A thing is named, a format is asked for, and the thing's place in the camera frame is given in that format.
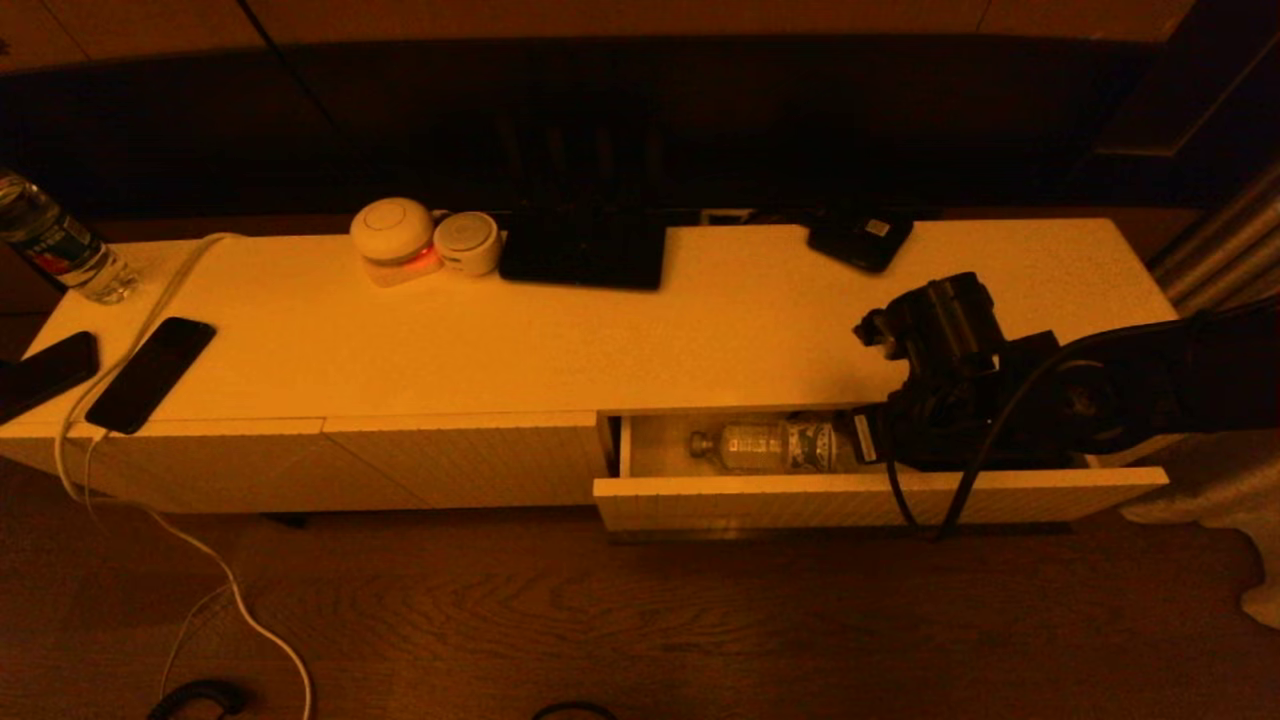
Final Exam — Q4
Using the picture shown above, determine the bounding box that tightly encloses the large white round device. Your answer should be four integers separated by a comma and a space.
349, 197, 443, 289

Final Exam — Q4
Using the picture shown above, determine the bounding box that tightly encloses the white ribbed cabinet door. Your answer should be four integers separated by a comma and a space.
0, 418, 431, 515
322, 413, 616, 511

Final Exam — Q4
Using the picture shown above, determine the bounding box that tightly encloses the black smartphone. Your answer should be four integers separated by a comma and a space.
85, 317, 217, 436
0, 331, 101, 426

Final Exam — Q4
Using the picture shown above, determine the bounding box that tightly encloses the black coiled cable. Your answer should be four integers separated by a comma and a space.
145, 678, 246, 720

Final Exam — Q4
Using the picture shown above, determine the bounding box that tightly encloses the small white round speaker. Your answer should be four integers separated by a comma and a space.
433, 211, 502, 278

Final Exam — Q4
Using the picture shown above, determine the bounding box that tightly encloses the thick white power cable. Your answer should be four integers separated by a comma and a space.
52, 232, 313, 720

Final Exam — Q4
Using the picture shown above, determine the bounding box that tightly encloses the white long low cabinet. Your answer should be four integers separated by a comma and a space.
0, 218, 1181, 516

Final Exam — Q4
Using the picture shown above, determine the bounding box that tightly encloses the small black labelled device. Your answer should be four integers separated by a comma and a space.
808, 208, 914, 274

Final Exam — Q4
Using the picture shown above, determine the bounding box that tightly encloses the red-labelled water bottle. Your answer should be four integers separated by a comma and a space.
0, 168, 141, 304

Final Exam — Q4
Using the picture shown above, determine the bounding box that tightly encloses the clear grey-capped water bottle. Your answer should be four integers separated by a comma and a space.
688, 418, 841, 473

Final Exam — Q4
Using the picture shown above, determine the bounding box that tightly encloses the white cabinet drawer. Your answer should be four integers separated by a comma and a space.
593, 405, 1171, 541

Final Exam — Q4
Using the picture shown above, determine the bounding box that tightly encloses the thin white charging cable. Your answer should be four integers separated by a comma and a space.
85, 430, 236, 701

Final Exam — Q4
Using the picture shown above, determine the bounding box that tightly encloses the black flat tablet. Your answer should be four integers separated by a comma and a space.
498, 195, 668, 293

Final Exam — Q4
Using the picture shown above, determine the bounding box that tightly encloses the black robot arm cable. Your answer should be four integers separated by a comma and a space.
885, 325, 1181, 543

